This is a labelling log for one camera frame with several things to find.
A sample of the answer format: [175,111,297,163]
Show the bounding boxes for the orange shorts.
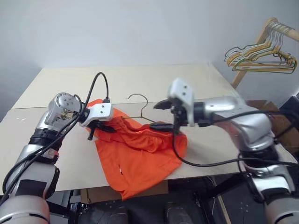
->
[85,98,189,201]

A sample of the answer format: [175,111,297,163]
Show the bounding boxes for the light wooden stick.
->
[217,194,231,224]

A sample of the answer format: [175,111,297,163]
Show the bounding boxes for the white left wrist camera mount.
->
[78,102,114,128]

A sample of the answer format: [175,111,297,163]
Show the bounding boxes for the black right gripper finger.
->
[149,123,175,132]
[152,98,172,111]

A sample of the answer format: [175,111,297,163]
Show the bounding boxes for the wooden clothes rack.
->
[230,17,299,90]

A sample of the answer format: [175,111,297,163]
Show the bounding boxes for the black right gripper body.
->
[170,98,188,135]

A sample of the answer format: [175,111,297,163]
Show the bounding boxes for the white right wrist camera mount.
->
[166,77,195,127]

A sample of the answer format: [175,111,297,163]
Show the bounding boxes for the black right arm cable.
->
[172,109,299,169]

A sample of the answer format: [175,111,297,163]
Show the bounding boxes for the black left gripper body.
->
[87,119,105,141]

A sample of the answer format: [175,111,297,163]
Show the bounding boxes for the black metal table frame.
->
[46,174,257,224]

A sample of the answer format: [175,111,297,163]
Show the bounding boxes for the olive wire hanger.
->
[121,93,164,125]

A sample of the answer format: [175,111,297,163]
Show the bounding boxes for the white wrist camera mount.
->
[78,102,114,128]
[166,77,195,127]

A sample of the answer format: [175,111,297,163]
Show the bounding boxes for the open brown cardboard box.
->
[245,99,299,155]

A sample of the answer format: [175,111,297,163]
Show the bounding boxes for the dark boxy object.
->
[278,91,299,125]

